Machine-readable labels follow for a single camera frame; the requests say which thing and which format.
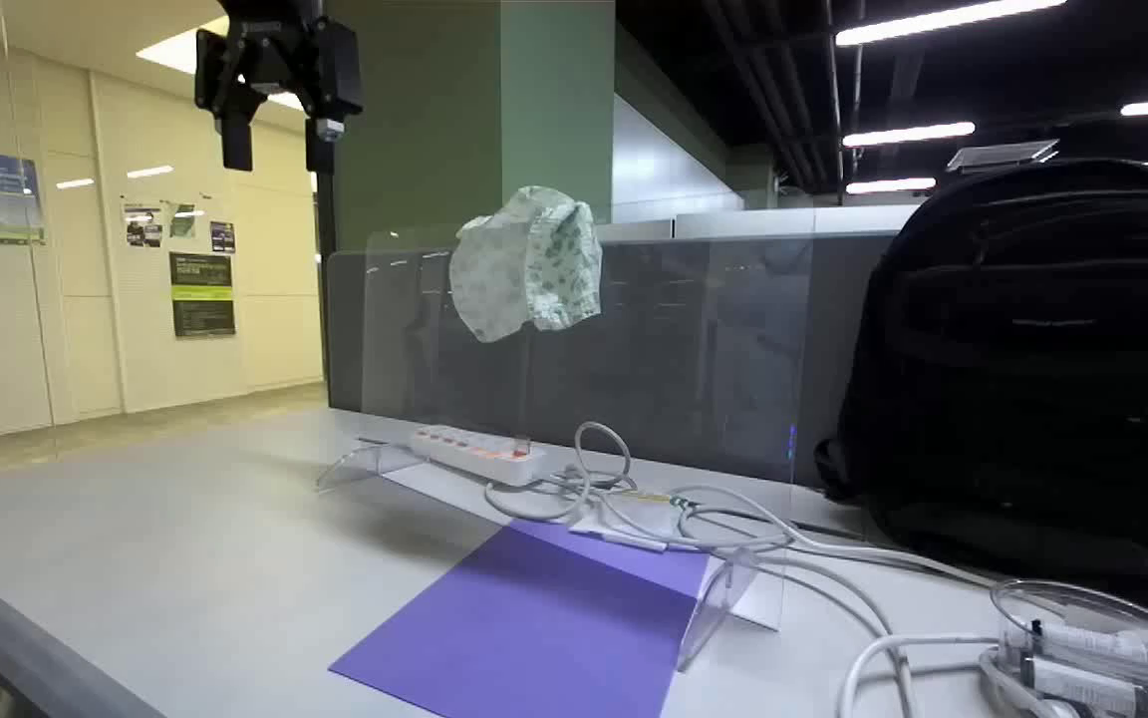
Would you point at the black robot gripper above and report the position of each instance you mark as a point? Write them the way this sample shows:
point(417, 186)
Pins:
point(278, 44)

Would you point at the white green patterned cloth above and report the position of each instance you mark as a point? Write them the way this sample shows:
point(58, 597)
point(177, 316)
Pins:
point(528, 264)

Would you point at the clear glass barrier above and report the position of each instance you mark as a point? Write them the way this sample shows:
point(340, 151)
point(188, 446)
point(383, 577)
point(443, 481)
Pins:
point(680, 360)

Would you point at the square ceiling panel light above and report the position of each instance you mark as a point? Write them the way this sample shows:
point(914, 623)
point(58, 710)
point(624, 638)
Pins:
point(177, 50)

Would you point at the green building pillar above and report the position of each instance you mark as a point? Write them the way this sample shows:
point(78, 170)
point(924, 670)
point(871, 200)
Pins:
point(470, 103)

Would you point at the white power strip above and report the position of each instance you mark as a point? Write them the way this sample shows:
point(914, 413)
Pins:
point(470, 453)

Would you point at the purple paper sheet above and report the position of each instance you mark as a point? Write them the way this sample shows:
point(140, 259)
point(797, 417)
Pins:
point(535, 623)

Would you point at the gray office partition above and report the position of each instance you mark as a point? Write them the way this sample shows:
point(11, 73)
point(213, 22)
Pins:
point(846, 304)

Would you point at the person in dark clothes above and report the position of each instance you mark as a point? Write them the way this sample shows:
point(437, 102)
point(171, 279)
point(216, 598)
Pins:
point(1040, 373)

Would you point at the white plug adapter cluster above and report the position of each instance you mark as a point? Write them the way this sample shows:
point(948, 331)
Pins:
point(1106, 663)

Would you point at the small wall photo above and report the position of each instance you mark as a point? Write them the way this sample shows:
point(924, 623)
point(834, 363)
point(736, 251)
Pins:
point(220, 238)
point(140, 224)
point(187, 220)

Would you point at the black green wall poster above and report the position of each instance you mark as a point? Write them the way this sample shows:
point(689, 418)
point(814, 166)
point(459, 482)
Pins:
point(200, 296)

